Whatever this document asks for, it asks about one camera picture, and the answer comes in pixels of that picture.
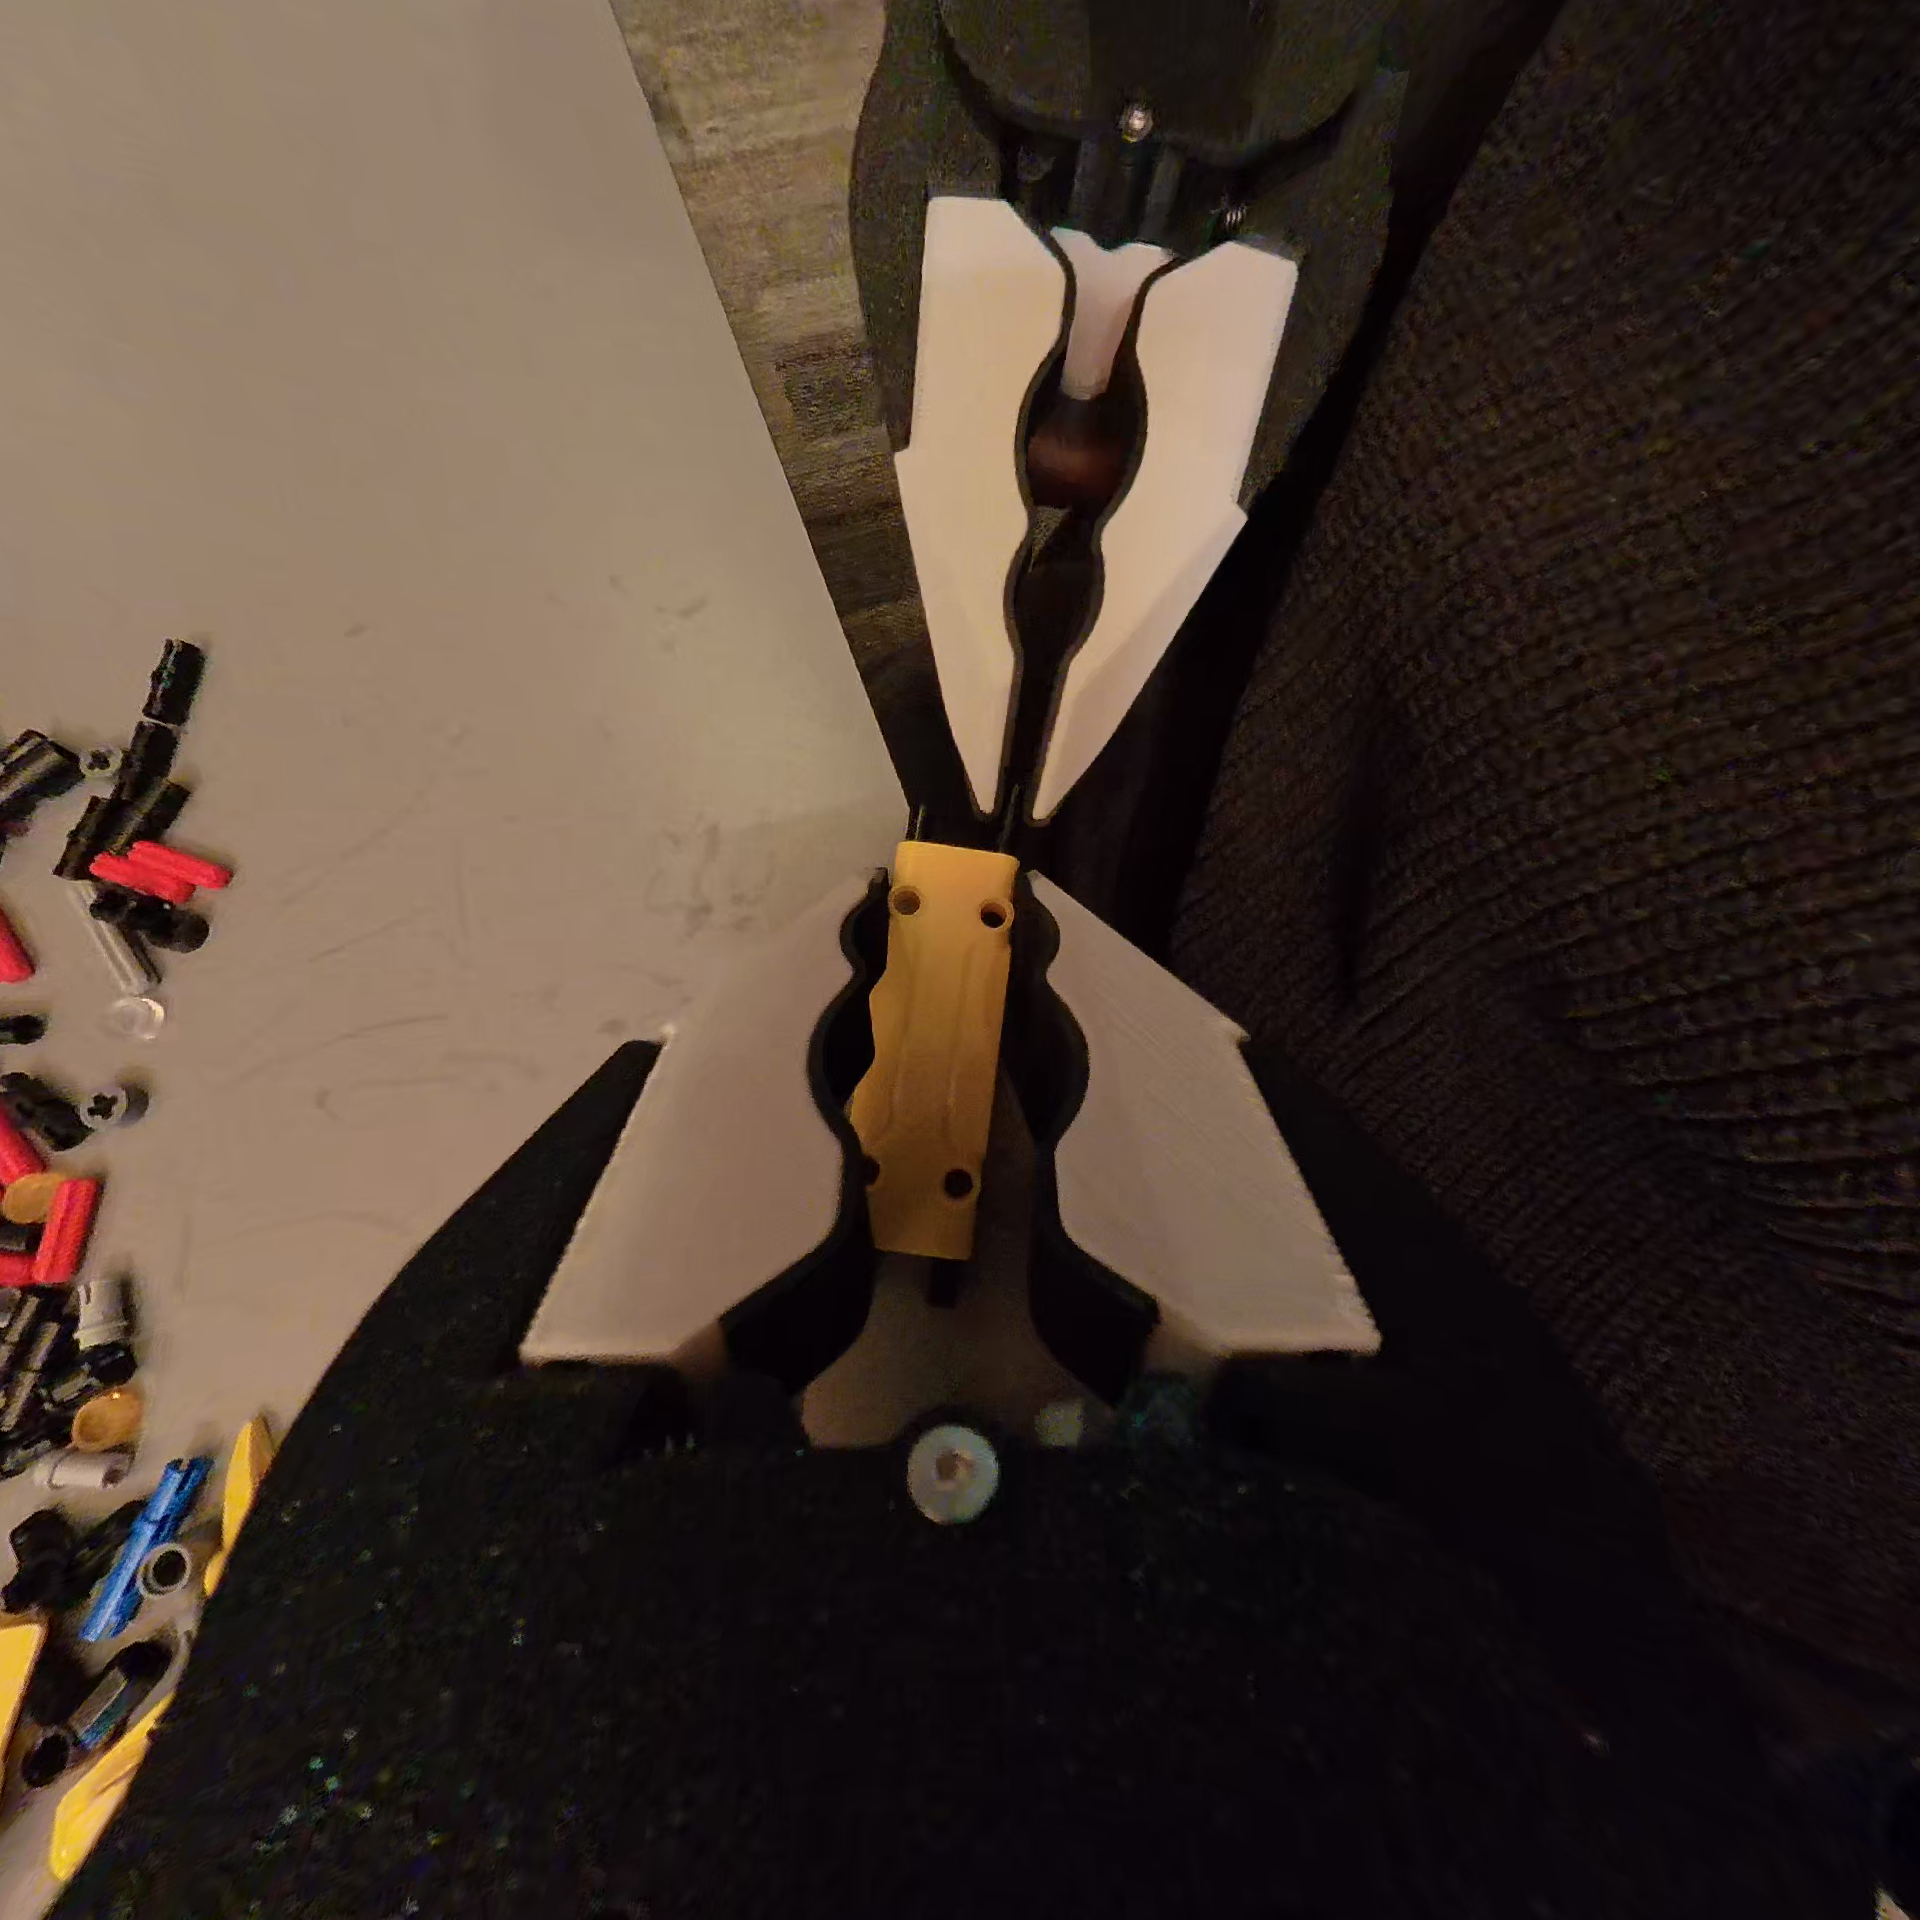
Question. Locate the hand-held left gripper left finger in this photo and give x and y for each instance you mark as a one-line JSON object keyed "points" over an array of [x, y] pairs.
{"points": [[704, 1185]]}

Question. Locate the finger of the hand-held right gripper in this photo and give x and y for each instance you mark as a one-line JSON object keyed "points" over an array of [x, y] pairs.
{"points": [[968, 390], [1200, 405]]}

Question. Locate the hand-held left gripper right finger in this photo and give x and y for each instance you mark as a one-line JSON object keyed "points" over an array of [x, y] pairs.
{"points": [[1200, 1185]]}

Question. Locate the yellow panel brick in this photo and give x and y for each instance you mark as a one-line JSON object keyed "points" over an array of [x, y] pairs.
{"points": [[931, 1050]]}

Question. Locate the person's right hand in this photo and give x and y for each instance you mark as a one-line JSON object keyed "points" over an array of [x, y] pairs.
{"points": [[1074, 452]]}

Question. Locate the person's dark trousers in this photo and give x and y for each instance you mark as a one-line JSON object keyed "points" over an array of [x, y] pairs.
{"points": [[1184, 781]]}

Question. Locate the yellow fin piece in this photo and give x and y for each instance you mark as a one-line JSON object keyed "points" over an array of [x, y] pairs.
{"points": [[246, 1477]]}

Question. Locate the pile of black red pins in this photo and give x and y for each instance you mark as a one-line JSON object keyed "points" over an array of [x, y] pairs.
{"points": [[150, 869]]}

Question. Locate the yellow wing piece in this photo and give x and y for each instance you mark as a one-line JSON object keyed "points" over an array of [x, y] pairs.
{"points": [[106, 1786]]}

